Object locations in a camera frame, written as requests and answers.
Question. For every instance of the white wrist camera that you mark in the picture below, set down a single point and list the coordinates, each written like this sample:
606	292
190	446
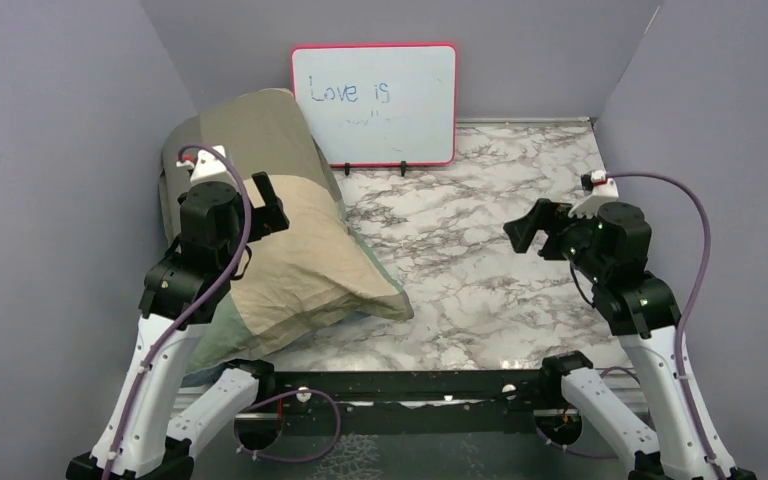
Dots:
202	166
600	190

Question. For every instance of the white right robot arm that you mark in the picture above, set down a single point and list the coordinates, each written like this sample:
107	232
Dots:
611	249

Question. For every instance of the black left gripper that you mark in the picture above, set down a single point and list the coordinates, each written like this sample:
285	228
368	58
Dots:
269	217

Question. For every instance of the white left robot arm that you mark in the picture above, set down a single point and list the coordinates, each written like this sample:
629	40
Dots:
143	438

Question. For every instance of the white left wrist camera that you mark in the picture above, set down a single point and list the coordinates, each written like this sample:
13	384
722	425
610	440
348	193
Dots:
202	166

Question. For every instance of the patchwork green beige pillowcase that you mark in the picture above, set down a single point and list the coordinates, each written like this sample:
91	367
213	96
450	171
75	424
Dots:
298	281

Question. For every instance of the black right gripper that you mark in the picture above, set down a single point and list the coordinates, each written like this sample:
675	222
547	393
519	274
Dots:
523	231

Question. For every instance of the blue pillowcase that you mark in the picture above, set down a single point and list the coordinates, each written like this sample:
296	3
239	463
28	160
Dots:
210	375

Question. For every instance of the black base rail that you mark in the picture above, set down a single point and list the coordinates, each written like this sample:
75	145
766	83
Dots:
410	402

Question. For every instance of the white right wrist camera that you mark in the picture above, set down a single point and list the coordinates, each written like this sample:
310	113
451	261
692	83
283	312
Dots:
600	190

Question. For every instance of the red framed whiteboard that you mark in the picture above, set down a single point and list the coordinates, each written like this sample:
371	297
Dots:
379	105

